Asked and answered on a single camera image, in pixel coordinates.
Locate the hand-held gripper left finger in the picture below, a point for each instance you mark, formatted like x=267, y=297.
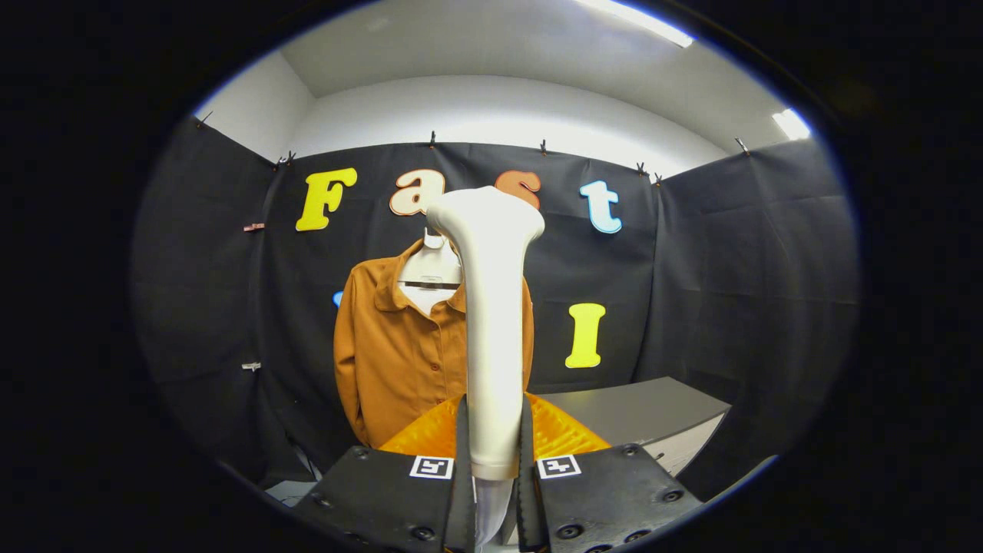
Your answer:
x=384, y=499

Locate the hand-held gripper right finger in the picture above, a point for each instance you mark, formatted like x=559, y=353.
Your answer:
x=607, y=499

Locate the brown button-up shirt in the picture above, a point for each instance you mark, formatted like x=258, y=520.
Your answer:
x=392, y=361

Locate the white garment steamer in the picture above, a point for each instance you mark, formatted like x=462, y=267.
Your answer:
x=495, y=307

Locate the grey cabinet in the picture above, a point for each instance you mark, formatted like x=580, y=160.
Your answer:
x=645, y=411

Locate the black backdrop cloth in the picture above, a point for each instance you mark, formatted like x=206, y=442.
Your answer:
x=729, y=307

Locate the white mannequin torso stand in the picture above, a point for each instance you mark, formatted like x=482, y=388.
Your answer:
x=430, y=269

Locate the small ceiling light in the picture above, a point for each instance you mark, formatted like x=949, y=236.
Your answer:
x=791, y=123

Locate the long ceiling light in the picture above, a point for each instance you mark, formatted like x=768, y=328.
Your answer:
x=637, y=19

